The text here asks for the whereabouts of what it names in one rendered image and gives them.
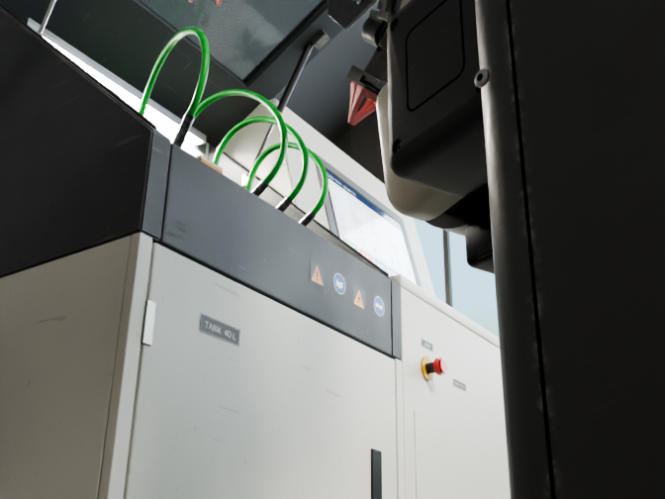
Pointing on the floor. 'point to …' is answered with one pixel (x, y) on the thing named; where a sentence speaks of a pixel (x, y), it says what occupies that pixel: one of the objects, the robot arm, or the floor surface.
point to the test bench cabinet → (81, 373)
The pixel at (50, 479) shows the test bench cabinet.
